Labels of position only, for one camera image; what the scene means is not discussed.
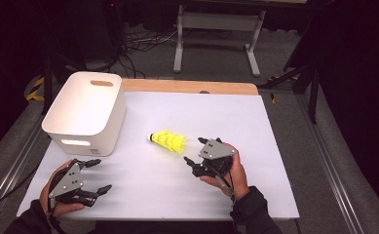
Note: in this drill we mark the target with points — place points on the black angled stand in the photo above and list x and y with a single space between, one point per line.
313 97

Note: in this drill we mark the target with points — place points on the person's left hand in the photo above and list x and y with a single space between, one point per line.
45 199

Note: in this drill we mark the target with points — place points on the yellow black hazard tape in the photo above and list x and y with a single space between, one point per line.
36 89
272 94

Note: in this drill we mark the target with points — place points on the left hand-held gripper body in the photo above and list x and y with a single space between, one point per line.
68 182

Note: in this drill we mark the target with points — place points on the grey metal frame desk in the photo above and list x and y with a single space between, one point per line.
219 21

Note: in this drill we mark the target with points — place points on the yellow shuttlecock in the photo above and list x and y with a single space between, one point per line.
174 143
183 147
159 138

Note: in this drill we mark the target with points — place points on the white table cover sheet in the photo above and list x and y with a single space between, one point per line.
177 195

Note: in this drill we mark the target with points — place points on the person's right hand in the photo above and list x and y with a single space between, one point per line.
239 177

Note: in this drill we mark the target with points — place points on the white plastic storage bin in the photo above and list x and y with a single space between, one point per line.
83 107

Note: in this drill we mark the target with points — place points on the aluminium floor rail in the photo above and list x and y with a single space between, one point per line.
11 169
333 172

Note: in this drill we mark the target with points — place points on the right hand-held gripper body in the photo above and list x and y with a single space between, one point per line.
216 152

